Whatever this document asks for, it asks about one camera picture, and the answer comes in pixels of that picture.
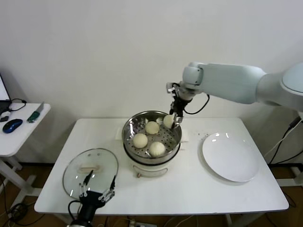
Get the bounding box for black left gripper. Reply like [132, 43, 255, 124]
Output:
[79, 170, 116, 220]

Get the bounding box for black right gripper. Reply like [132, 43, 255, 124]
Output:
[169, 93, 191, 129]

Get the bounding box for white steamed baozi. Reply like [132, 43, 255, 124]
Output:
[163, 114, 176, 129]
[133, 133, 149, 149]
[144, 121, 160, 135]
[149, 141, 166, 158]

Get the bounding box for round glass pot lid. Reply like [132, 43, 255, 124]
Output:
[62, 148, 119, 201]

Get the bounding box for perforated steel steamer basket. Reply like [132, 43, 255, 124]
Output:
[122, 110, 183, 165]

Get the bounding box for white power strip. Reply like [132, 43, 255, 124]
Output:
[127, 219, 147, 227]

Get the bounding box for white electric cooking pot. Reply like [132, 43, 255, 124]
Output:
[115, 127, 190, 178]

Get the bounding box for white round plate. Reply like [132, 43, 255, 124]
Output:
[202, 132, 260, 183]

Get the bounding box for white side table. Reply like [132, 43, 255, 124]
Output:
[0, 103, 52, 211]

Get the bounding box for blue computer mouse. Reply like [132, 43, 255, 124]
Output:
[2, 119, 24, 133]

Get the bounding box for black laptop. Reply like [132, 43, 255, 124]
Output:
[0, 73, 12, 114]

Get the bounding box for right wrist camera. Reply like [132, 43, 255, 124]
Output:
[165, 81, 178, 95]

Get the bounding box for black floor cables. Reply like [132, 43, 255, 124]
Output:
[0, 175, 27, 224]

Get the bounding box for green-handled knife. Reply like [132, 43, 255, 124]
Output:
[27, 101, 45, 123]

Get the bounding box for white hanging cable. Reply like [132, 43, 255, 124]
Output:
[264, 131, 291, 158]

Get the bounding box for black looped desk cable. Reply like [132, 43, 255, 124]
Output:
[9, 98, 27, 112]

